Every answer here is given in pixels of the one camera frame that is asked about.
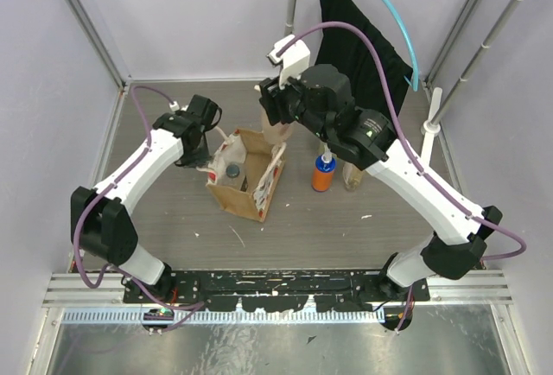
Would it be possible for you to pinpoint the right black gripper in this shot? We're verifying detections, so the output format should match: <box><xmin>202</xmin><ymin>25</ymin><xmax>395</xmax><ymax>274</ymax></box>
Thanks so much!
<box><xmin>258</xmin><ymin>63</ymin><xmax>331</xmax><ymax>143</ymax></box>

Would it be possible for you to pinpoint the beige pump dispenser bottle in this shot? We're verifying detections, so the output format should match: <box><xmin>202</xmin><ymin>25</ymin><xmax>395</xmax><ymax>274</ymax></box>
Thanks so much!
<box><xmin>255</xmin><ymin>78</ymin><xmax>294</xmax><ymax>144</ymax></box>

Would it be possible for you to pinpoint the orange bottle blue cap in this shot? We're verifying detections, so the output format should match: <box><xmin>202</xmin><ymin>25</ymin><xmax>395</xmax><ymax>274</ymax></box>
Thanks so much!
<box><xmin>311</xmin><ymin>154</ymin><xmax>336</xmax><ymax>193</ymax></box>

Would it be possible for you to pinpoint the clear amber liquid bottle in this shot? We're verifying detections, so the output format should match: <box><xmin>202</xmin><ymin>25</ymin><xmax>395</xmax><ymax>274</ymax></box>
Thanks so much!
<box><xmin>342</xmin><ymin>162</ymin><xmax>365</xmax><ymax>192</ymax></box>

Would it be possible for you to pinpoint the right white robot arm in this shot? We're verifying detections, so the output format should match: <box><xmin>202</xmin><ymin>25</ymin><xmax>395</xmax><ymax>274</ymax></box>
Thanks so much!
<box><xmin>257</xmin><ymin>64</ymin><xmax>502</xmax><ymax>301</ymax></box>

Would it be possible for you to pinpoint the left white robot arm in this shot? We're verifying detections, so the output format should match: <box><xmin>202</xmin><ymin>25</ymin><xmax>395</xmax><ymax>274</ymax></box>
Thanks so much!
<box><xmin>70</xmin><ymin>95</ymin><xmax>222</xmax><ymax>302</ymax></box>

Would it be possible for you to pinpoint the black hanging cloth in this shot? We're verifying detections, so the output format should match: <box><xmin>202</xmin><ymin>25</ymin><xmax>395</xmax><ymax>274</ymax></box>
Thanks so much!
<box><xmin>310</xmin><ymin>0</ymin><xmax>415</xmax><ymax>125</ymax></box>

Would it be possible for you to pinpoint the grey cap small bottle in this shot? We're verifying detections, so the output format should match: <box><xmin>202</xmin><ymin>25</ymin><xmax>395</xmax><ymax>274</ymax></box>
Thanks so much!
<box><xmin>221</xmin><ymin>162</ymin><xmax>248</xmax><ymax>192</ymax></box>

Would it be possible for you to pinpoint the blue clothes hanger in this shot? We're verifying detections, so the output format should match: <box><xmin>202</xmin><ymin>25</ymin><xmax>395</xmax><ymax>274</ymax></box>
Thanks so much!
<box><xmin>381</xmin><ymin>0</ymin><xmax>420</xmax><ymax>92</ymax></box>

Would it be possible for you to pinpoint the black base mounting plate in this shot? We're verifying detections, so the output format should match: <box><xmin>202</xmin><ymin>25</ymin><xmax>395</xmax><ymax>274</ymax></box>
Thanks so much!
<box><xmin>123</xmin><ymin>269</ymin><xmax>432</xmax><ymax>314</ymax></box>

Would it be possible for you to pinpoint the aluminium frame rail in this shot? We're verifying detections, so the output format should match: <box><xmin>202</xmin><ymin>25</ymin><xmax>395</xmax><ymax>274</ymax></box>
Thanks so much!
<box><xmin>42</xmin><ymin>270</ymin><xmax>513</xmax><ymax>308</ymax></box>

